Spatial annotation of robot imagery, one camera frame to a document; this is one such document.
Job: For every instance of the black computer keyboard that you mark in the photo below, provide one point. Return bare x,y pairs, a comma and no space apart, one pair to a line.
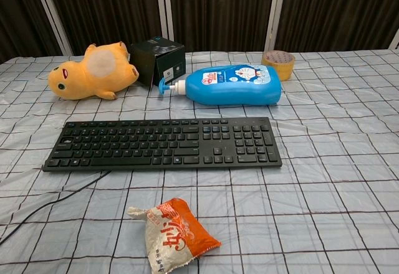
162,144

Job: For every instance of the blue pump bottle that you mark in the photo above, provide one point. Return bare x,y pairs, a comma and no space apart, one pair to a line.
233,87

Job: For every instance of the black cardboard box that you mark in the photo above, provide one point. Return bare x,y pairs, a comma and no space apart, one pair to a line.
159,59

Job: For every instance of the yellow packing tape roll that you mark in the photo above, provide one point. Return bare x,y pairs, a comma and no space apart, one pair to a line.
278,63

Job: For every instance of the orange white snack bag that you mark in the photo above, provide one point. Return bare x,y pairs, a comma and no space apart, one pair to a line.
174,236

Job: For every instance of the dark folding screen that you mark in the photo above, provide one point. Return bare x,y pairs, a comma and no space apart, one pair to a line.
199,9

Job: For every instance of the yellow plush toy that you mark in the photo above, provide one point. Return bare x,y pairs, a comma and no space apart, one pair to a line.
90,74

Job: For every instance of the checked blue tablecloth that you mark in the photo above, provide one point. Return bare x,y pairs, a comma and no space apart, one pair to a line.
327,168

